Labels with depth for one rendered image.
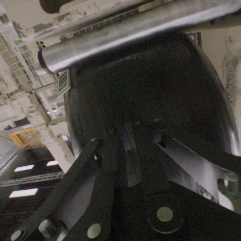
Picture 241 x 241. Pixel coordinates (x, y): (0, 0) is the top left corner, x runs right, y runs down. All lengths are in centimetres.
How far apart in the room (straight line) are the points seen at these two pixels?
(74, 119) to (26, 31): 14
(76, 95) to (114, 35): 11
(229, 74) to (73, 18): 36
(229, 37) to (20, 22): 39
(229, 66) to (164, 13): 23
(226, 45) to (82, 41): 32
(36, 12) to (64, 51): 6
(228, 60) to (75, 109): 36
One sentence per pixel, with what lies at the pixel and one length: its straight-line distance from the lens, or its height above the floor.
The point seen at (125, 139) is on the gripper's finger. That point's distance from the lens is 16.
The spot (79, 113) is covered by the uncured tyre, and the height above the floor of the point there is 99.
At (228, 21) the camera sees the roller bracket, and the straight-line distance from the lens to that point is 39.
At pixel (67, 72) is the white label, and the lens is 32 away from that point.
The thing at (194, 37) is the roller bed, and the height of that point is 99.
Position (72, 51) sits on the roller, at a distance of 28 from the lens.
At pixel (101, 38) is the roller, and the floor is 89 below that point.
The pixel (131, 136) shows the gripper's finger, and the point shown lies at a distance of 16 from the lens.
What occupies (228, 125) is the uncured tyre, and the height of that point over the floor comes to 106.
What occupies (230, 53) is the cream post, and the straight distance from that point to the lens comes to 44.
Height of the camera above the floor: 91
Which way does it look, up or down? 27 degrees up
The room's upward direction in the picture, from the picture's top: 160 degrees clockwise
